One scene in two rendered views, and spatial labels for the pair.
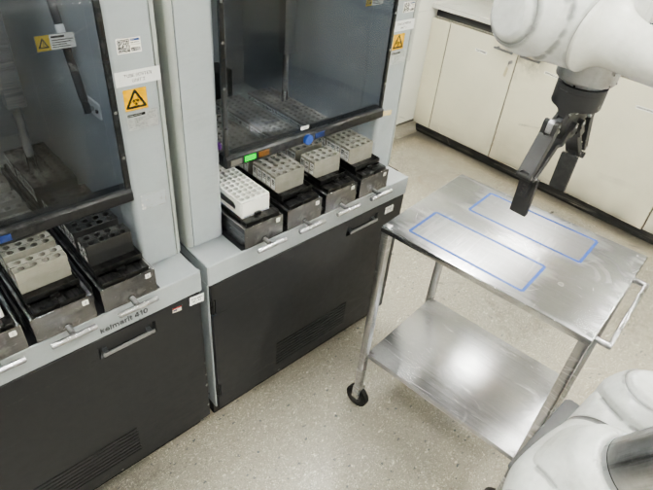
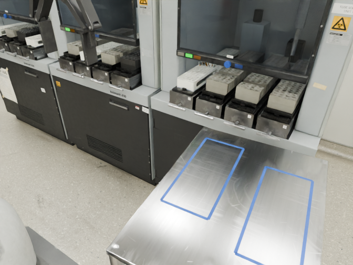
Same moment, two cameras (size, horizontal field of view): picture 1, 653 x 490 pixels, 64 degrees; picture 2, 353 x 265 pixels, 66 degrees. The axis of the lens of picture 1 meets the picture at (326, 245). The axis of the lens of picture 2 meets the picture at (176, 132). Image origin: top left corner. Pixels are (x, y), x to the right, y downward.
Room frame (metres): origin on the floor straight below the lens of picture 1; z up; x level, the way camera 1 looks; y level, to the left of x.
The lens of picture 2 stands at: (0.93, -1.02, 1.40)
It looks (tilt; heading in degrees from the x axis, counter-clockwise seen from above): 34 degrees down; 78
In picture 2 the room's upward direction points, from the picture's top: 1 degrees clockwise
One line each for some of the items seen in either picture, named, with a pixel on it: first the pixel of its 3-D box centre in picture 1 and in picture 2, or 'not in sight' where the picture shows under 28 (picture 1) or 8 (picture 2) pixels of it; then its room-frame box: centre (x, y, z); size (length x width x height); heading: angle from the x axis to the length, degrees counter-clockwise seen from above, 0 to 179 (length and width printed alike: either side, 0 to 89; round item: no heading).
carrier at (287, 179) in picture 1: (288, 179); (217, 86); (1.37, 0.14, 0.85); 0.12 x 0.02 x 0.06; 137
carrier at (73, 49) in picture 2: not in sight; (74, 49); (0.64, 0.84, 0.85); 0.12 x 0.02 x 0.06; 137
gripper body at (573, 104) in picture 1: (572, 110); not in sight; (0.81, -0.37, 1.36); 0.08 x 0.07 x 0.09; 136
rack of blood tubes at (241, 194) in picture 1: (225, 185); (199, 76); (1.32, 0.31, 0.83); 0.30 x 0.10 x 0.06; 46
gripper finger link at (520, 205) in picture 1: (524, 194); (48, 37); (0.76, -0.32, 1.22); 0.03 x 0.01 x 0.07; 46
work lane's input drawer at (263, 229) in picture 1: (202, 181); (209, 77); (1.42, 0.41, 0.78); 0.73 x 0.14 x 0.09; 46
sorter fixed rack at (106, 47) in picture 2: not in sight; (103, 52); (0.81, 0.80, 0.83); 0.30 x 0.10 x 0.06; 46
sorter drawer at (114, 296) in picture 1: (74, 225); (153, 63); (1.13, 0.69, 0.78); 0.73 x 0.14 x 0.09; 46
